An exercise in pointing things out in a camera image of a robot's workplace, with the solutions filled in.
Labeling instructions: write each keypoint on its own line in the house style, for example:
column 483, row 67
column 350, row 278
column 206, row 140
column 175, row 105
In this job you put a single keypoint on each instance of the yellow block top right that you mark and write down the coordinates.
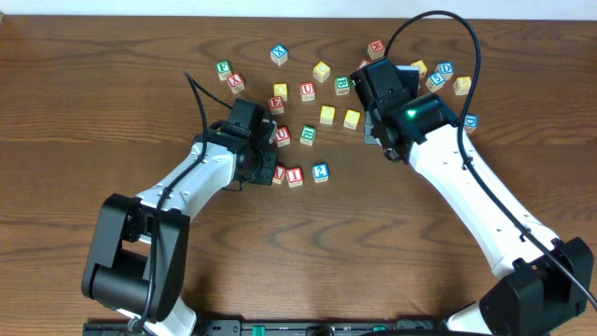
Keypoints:
column 422, row 69

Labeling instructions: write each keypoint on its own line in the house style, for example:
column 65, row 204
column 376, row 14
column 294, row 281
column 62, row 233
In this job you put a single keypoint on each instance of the yellow block top centre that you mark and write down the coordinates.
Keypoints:
column 321, row 72

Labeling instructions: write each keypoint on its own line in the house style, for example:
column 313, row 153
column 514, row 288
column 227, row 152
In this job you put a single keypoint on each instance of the red U block lower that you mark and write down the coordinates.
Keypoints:
column 282, row 137

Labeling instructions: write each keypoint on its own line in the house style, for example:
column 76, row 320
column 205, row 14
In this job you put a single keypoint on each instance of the blue D block upper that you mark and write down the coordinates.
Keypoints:
column 445, row 69

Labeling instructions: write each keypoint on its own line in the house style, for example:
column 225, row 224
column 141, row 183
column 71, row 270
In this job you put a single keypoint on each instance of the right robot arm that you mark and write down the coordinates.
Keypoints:
column 541, row 279

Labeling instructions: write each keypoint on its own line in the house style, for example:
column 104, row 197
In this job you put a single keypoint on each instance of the green R block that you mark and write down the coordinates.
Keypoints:
column 307, row 136

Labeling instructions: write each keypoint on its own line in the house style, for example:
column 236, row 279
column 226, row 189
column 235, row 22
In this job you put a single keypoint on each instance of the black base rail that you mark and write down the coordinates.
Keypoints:
column 338, row 328

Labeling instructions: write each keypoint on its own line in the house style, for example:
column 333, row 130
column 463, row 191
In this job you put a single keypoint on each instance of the red i block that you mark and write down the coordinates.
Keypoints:
column 294, row 177
column 363, row 64

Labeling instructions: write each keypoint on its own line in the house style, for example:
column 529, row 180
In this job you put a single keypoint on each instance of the red Y block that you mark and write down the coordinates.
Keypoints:
column 235, row 83

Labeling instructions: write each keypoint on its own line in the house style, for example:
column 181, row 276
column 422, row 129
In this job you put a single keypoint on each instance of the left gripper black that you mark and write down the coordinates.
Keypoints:
column 267, row 169

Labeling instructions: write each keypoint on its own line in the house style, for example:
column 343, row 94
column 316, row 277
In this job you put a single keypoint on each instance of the red W block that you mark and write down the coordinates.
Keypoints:
column 376, row 49

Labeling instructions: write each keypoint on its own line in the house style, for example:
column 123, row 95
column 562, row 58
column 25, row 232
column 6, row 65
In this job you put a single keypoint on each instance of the red A block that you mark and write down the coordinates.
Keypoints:
column 279, row 175

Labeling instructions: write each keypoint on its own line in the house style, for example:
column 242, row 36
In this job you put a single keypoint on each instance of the blue S block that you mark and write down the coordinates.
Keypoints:
column 435, row 82

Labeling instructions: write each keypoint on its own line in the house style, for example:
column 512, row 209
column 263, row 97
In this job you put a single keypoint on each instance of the blue D block right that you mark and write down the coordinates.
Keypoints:
column 471, row 123

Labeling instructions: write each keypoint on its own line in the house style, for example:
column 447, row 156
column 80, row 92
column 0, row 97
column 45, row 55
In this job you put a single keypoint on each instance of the yellow B block far right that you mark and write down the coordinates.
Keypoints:
column 462, row 86

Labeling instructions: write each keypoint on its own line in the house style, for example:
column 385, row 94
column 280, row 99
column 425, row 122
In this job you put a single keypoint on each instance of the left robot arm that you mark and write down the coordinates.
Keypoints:
column 137, row 259

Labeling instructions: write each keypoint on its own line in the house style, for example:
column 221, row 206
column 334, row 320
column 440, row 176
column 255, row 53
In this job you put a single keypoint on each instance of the green B block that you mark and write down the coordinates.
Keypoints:
column 342, row 85

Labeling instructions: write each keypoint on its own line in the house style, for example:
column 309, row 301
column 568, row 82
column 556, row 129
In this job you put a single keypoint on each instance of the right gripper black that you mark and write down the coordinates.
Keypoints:
column 373, row 129

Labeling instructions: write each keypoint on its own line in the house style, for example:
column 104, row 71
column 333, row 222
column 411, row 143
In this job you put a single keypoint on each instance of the yellow block upper left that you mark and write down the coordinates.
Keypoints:
column 281, row 90

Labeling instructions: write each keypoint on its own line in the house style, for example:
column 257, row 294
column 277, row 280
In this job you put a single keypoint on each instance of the yellow block centre right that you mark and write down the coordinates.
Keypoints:
column 351, row 119

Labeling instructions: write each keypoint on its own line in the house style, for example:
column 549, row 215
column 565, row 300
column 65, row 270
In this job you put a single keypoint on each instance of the red E block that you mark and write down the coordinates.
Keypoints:
column 277, row 105

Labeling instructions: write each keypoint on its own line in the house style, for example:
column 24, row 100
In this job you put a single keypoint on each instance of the green F block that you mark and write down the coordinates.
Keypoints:
column 223, row 69

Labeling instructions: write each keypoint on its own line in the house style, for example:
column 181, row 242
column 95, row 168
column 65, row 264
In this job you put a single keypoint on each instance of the blue X block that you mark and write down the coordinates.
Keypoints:
column 279, row 54

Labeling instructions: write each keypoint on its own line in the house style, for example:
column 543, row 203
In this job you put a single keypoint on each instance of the blue d block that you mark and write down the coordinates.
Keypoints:
column 471, row 123
column 445, row 69

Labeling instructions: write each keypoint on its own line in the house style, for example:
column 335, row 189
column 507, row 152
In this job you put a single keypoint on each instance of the red U block upper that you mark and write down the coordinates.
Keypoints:
column 307, row 91

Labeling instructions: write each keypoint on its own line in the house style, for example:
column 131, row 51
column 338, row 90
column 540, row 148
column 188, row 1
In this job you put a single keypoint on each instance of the yellow block centre left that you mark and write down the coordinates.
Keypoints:
column 327, row 114

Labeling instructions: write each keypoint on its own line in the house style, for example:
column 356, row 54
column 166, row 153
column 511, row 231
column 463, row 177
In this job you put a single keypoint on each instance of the blue 2 block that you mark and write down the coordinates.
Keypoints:
column 320, row 172

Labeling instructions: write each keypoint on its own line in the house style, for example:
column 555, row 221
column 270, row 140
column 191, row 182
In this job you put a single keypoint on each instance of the red u block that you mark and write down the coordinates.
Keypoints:
column 307, row 91
column 282, row 137

